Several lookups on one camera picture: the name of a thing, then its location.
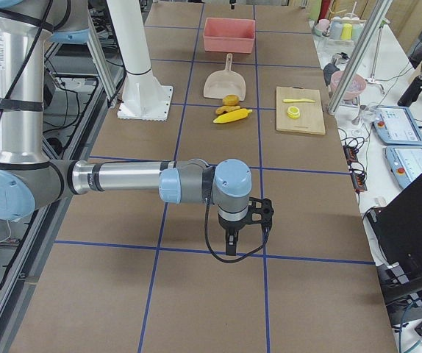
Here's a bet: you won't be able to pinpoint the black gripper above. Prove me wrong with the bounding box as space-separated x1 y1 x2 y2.
218 215 247 256

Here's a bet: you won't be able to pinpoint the yellow toy corn cob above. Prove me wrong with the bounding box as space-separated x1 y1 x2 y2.
213 108 253 124

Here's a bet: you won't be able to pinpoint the tan toy ginger root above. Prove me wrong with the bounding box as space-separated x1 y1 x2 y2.
215 105 240 115

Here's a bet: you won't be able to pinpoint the beige plastic dustpan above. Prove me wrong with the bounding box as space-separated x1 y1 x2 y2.
203 53 246 101

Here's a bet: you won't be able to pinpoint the brown toy potato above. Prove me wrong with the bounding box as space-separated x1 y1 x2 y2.
222 94 240 106

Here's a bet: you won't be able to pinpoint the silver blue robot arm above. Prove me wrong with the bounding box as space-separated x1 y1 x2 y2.
0 1 254 263

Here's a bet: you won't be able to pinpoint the pink plastic bin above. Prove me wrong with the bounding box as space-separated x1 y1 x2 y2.
203 17 256 54

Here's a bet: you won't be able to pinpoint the black power strip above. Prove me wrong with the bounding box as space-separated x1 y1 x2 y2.
343 146 367 193

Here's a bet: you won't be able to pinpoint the yellow toy lemon slices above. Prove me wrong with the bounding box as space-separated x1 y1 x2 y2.
287 106 301 119

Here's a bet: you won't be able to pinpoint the bamboo cutting board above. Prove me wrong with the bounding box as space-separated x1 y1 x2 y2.
276 87 326 135

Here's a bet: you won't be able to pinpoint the yellow plastic toy knife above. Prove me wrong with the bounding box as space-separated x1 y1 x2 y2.
282 98 316 104

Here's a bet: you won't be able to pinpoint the black monitor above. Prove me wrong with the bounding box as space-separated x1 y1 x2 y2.
366 174 422 275

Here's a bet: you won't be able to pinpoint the lower teach pendant tablet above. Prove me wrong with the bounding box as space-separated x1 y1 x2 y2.
385 146 422 189

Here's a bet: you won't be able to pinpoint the teach pendant tablet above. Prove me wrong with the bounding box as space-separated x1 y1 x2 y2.
385 146 422 189
373 105 422 146

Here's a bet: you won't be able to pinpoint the upper teach pendant tablet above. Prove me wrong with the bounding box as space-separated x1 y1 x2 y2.
373 105 422 146

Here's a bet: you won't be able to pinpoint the pink bowl with ice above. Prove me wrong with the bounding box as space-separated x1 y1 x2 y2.
330 70 367 101

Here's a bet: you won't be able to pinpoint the black water bottle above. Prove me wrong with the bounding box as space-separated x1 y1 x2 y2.
397 72 422 107

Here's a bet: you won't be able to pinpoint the yellow plastic cup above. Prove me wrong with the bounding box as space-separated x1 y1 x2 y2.
340 23 353 40

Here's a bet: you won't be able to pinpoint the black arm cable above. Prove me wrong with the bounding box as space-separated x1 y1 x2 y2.
202 198 271 263

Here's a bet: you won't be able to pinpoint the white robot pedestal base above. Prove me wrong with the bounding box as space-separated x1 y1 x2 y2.
107 0 174 121

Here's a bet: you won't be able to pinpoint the aluminium frame post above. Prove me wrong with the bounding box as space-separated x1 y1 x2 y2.
327 0 393 115

